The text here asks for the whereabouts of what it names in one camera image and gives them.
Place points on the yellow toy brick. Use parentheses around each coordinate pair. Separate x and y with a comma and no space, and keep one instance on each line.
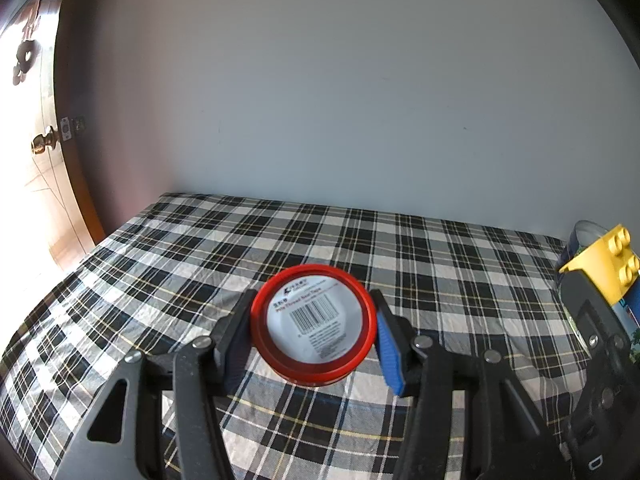
(607,265)

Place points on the black white plaid blanket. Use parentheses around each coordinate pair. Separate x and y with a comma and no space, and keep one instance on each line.
(400,260)

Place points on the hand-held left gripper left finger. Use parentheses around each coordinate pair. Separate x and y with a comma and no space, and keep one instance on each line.
(235,345)

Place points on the round printed cookie tin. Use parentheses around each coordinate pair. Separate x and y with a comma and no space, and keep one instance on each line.
(582,234)

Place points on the dark door ornament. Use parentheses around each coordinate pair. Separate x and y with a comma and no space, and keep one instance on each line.
(24,57)

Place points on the metal door latch plate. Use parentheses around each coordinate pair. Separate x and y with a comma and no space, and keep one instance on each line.
(72,127)

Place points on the brown wooden door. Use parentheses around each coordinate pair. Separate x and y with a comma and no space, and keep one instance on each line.
(80,195)

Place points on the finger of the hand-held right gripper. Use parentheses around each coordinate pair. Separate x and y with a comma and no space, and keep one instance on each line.
(600,330)

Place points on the brass door knob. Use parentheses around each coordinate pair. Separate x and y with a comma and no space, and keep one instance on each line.
(44,141)

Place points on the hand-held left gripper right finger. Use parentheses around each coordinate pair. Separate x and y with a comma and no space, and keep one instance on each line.
(390,355)

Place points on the red round tape case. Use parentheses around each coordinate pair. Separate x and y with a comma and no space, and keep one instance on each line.
(315,320)

